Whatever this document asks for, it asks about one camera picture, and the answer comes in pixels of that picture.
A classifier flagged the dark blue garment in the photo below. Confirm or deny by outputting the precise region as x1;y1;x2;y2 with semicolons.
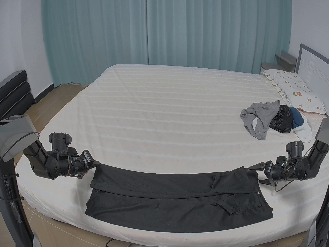
289;107;305;131

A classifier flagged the black cable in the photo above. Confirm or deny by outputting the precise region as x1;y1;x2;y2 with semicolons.
106;238;136;247
274;182;291;192

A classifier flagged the grey garment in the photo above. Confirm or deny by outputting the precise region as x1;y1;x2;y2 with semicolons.
240;100;281;140

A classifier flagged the grey bedside table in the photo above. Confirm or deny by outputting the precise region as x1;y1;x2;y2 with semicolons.
261;50;297;73

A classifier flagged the white printed pillow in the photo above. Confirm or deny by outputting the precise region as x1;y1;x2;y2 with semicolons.
261;69;327;115

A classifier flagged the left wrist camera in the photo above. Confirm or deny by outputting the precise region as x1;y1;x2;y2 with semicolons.
82;150;94;166

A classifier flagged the black shiny garment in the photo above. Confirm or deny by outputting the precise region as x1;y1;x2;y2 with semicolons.
269;104;294;135

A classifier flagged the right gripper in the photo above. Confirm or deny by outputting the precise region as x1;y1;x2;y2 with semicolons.
249;161;283;187

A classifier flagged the black sleeveless top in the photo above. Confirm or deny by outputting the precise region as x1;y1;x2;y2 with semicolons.
85;164;273;227

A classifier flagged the blue-green curtain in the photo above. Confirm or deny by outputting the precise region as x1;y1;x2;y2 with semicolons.
42;0;149;87
147;0;292;74

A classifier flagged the white garment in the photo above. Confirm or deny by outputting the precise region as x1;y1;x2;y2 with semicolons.
293;115;313;142

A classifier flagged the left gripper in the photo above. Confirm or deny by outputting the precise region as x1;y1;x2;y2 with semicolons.
73;156;95;175

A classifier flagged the bed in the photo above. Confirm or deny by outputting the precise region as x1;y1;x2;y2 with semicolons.
15;43;329;244

